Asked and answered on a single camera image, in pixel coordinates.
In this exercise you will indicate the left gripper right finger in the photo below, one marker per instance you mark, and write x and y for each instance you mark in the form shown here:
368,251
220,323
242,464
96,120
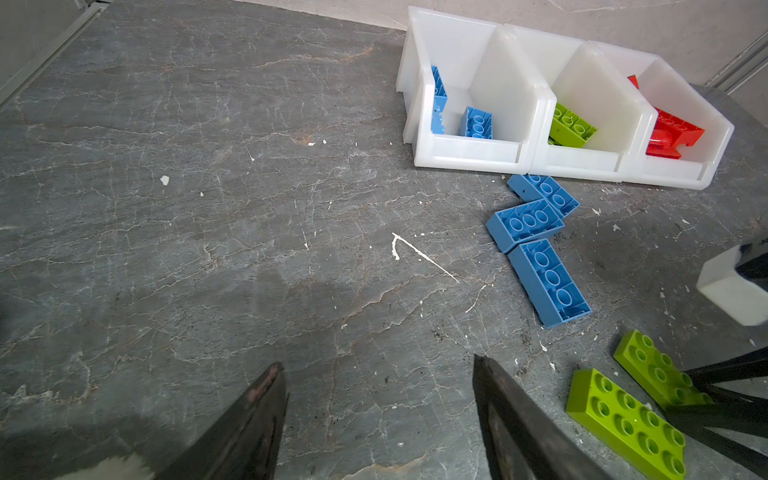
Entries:
521,441

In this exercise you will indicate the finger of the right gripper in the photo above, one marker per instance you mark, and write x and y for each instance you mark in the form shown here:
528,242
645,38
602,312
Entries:
732,412
747,366

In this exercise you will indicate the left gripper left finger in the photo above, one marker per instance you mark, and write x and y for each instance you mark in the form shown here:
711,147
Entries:
244,442

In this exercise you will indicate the blue lego brick long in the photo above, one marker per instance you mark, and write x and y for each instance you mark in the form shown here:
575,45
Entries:
523,223

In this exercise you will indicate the red lego brick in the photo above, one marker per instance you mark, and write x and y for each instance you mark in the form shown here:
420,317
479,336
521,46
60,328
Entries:
668,133

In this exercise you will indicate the green lego brick long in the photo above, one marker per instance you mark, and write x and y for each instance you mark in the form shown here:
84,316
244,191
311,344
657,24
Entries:
568,129

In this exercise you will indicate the blue lego brick top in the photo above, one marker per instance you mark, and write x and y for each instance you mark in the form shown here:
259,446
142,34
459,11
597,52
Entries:
535,187

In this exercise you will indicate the right white storage bin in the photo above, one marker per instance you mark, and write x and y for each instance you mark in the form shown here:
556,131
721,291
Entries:
662,87

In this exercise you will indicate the white storage bin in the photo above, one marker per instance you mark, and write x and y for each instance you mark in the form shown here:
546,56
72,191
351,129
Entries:
662,87
483,66
581,78

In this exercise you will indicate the middle white storage bin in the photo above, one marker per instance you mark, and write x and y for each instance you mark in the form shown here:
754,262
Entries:
581,78

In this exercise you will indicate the left white storage bin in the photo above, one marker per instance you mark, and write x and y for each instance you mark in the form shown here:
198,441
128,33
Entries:
483,66

